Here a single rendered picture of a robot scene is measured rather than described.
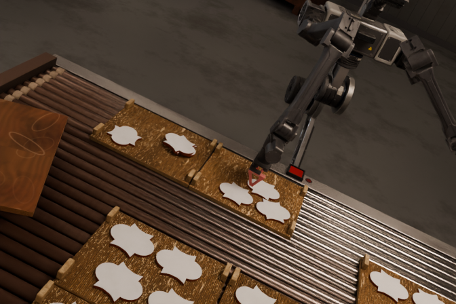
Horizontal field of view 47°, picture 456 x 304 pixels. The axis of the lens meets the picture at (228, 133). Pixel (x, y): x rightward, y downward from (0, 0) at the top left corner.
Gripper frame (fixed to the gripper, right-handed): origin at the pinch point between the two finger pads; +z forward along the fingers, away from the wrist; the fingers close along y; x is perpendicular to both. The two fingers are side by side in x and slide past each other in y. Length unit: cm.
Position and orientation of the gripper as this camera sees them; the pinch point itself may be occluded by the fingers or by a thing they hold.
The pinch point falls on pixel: (254, 178)
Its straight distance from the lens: 206.3
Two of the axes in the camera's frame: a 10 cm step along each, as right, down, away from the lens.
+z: -3.6, 8.0, 4.8
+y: 3.1, -3.9, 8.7
